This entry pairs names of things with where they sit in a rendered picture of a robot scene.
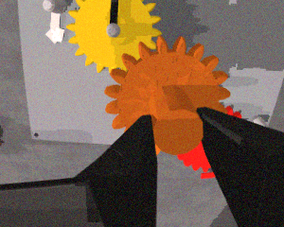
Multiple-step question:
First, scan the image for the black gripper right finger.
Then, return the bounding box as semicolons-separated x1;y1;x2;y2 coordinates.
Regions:
196;106;284;227

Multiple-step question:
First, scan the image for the orange gear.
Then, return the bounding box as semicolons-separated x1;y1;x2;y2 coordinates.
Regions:
105;37;230;155

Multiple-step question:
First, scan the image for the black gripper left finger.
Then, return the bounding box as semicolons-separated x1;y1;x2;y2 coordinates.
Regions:
0;114;157;227

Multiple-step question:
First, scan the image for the white curved arrow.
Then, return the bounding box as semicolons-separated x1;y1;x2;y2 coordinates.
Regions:
46;12;65;44

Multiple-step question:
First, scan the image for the red gear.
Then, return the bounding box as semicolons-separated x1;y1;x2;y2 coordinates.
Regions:
177;105;241;173

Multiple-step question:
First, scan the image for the yellow gear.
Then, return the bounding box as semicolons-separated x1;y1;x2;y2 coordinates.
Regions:
66;0;161;73

